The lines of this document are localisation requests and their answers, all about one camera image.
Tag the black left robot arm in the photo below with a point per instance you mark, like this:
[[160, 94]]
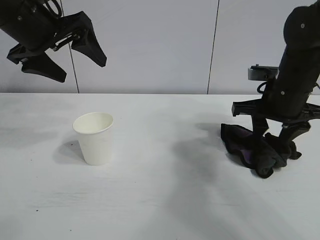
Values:
[[7, 5]]

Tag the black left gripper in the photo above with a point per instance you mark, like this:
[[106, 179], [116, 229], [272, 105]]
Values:
[[32, 31]]

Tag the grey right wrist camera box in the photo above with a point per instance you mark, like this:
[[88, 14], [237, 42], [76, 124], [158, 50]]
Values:
[[260, 73]]

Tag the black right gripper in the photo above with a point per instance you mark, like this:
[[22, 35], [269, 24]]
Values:
[[285, 107]]

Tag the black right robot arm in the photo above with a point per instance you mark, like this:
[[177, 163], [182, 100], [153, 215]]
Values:
[[300, 50]]

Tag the dark purple-lined cloth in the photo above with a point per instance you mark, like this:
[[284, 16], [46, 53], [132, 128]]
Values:
[[240, 145]]

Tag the white paper cup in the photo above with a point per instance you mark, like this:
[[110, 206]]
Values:
[[96, 147]]

